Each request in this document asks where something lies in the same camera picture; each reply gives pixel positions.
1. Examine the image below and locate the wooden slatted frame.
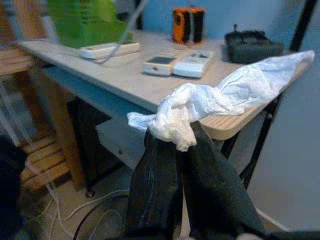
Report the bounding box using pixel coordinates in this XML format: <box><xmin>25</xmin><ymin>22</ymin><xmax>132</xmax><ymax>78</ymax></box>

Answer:
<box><xmin>0</xmin><ymin>0</ymin><xmax>86</xmax><ymax>193</ymax></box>

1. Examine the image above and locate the white tissue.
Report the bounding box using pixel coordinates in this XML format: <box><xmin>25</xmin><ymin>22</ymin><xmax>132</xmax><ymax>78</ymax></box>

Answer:
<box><xmin>127</xmin><ymin>49</ymin><xmax>316</xmax><ymax>153</ymax></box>

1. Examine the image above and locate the light wood desk black frame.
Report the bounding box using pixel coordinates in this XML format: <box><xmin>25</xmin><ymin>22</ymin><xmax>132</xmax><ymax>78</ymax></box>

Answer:
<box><xmin>18</xmin><ymin>0</ymin><xmax>317</xmax><ymax>198</ymax></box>

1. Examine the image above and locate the black case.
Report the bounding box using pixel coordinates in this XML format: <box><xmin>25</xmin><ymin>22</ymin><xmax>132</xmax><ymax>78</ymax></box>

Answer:
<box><xmin>224</xmin><ymin>24</ymin><xmax>285</xmax><ymax>64</ymax></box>

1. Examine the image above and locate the black cushioned metal chair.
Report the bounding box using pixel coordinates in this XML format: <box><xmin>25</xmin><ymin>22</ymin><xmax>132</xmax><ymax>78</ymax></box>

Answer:
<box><xmin>0</xmin><ymin>134</ymin><xmax>30</xmax><ymax>240</ymax></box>

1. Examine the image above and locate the white remote with dark screen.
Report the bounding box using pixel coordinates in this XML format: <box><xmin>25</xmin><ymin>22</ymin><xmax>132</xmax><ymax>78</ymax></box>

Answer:
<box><xmin>143</xmin><ymin>55</ymin><xmax>177</xmax><ymax>76</ymax></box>

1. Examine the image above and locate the green plastic basket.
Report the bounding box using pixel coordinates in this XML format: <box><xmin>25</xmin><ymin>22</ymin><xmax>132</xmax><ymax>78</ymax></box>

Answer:
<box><xmin>47</xmin><ymin>0</ymin><xmax>133</xmax><ymax>50</ymax></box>

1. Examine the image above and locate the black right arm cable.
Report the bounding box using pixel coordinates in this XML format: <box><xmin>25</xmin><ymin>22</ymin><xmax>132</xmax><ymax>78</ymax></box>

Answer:
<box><xmin>72</xmin><ymin>193</ymin><xmax>132</xmax><ymax>240</ymax></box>

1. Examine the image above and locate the thin white cable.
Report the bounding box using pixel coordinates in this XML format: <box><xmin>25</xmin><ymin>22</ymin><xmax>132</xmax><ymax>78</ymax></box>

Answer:
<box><xmin>99</xmin><ymin>0</ymin><xmax>148</xmax><ymax>65</ymax></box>

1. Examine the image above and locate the orange and black device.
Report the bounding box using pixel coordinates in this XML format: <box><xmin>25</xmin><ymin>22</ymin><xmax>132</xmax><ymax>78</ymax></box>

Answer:
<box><xmin>171</xmin><ymin>6</ymin><xmax>206</xmax><ymax>45</ymax></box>

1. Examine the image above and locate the white drawer box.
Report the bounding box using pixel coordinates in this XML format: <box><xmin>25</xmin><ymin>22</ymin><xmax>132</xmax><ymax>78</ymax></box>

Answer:
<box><xmin>96</xmin><ymin>117</ymin><xmax>151</xmax><ymax>171</ymax></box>

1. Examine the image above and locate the grey blue keyboard tray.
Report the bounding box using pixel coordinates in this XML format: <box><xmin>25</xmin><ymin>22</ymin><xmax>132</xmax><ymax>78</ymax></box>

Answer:
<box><xmin>42</xmin><ymin>66</ymin><xmax>161</xmax><ymax>126</ymax></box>

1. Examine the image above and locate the white power cable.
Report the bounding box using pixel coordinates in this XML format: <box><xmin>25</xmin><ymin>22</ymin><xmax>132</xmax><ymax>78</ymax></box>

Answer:
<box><xmin>63</xmin><ymin>189</ymin><xmax>131</xmax><ymax>222</ymax></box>
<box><xmin>0</xmin><ymin>82</ymin><xmax>63</xmax><ymax>238</ymax></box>

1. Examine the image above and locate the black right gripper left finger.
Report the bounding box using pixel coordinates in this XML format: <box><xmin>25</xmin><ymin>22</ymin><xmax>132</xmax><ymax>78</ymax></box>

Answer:
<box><xmin>123</xmin><ymin>128</ymin><xmax>185</xmax><ymax>240</ymax></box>

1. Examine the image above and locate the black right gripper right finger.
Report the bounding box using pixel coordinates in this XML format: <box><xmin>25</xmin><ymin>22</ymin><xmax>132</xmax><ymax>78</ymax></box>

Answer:
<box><xmin>181</xmin><ymin>121</ymin><xmax>267</xmax><ymax>240</ymax></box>

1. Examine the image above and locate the white remote control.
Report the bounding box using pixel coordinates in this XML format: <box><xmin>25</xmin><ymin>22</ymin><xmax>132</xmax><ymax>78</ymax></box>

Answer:
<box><xmin>79</xmin><ymin>41</ymin><xmax>141</xmax><ymax>61</ymax></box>
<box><xmin>171</xmin><ymin>49</ymin><xmax>215</xmax><ymax>79</ymax></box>

